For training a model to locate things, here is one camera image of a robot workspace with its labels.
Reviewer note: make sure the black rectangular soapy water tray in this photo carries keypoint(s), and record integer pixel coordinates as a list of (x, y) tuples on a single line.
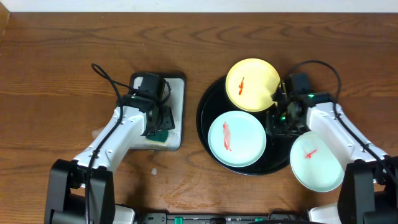
[(176, 100)]

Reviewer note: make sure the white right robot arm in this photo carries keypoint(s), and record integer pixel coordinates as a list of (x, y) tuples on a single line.
[(369, 188)]

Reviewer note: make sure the mint plate with small stain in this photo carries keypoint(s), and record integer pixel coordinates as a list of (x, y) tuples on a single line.
[(314, 165)]

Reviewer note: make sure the round black tray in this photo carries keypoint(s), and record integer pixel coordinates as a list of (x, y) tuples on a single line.
[(215, 102)]

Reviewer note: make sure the yellow plate with red stain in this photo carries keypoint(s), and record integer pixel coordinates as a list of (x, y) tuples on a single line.
[(250, 84)]

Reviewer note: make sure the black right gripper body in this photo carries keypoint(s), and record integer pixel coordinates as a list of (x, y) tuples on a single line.
[(284, 124)]

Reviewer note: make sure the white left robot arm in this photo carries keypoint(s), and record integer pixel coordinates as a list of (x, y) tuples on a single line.
[(82, 190)]

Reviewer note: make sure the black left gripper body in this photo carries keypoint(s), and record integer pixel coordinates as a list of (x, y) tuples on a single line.
[(166, 121)]

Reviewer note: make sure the green scrubbing sponge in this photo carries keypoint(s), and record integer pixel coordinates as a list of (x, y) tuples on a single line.
[(158, 137)]

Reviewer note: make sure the mint plate with long stain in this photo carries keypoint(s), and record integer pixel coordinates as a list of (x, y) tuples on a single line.
[(237, 139)]

